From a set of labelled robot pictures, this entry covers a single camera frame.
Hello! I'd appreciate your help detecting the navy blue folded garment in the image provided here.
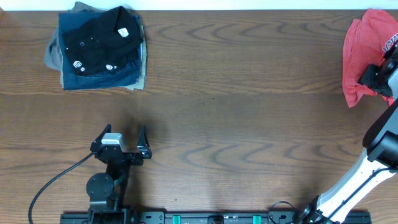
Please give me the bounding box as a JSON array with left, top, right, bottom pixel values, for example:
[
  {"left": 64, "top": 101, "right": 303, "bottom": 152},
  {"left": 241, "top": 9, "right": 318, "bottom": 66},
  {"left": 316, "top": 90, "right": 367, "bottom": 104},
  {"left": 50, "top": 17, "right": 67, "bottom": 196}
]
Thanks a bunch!
[{"left": 58, "top": 11, "right": 141, "bottom": 90}]

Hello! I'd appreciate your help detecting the black folded shirt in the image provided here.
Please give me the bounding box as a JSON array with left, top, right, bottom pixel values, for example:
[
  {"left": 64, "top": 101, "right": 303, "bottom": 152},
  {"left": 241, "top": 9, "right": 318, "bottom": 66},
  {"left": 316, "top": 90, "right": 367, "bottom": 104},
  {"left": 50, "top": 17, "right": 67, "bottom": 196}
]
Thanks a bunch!
[{"left": 62, "top": 6, "right": 143, "bottom": 76}]

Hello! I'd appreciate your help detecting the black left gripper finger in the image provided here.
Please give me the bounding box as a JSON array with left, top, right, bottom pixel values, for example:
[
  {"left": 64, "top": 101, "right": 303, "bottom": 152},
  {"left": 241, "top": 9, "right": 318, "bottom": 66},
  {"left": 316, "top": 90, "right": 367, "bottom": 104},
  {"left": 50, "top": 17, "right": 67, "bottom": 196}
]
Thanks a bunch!
[
  {"left": 137, "top": 125, "right": 150, "bottom": 151},
  {"left": 92, "top": 124, "right": 111, "bottom": 145}
]

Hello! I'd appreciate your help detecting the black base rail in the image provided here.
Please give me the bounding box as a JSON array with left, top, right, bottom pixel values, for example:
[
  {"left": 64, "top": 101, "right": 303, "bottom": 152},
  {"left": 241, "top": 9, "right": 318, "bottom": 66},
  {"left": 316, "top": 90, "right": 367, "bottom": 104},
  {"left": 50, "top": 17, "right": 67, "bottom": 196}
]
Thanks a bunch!
[{"left": 60, "top": 211, "right": 372, "bottom": 224}]

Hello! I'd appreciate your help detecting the black right base cable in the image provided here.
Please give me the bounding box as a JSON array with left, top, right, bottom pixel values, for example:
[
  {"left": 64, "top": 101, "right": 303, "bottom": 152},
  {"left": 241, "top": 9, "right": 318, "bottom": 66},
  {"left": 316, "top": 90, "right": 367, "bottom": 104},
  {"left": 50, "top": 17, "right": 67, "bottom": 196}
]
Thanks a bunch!
[{"left": 267, "top": 200, "right": 299, "bottom": 224}]

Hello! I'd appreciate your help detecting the red soccer t-shirt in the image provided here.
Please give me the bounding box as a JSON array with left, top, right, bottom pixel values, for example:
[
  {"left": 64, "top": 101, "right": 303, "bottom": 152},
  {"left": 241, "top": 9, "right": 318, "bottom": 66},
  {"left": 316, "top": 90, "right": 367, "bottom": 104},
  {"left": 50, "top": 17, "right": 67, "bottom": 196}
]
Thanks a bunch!
[{"left": 342, "top": 9, "right": 397, "bottom": 108}]

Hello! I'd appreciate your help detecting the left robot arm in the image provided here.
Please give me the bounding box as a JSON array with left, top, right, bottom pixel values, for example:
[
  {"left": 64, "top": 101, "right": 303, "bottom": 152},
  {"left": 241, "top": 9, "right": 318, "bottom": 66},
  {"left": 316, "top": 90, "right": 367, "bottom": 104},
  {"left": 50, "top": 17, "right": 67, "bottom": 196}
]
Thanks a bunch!
[{"left": 86, "top": 124, "right": 152, "bottom": 224}]

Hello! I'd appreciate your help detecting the grey folded garment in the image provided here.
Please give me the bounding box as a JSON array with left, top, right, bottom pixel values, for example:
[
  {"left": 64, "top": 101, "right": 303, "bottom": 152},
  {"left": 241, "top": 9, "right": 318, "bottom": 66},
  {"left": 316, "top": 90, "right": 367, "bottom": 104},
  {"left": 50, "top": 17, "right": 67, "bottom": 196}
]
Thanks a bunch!
[{"left": 44, "top": 1, "right": 103, "bottom": 71}]

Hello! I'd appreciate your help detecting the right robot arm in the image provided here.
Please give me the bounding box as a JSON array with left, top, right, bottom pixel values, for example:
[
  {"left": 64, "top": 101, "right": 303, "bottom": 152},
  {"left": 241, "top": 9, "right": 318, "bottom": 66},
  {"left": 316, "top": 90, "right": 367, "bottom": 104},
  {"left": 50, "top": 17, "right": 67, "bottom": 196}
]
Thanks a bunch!
[{"left": 293, "top": 42, "right": 397, "bottom": 224}]

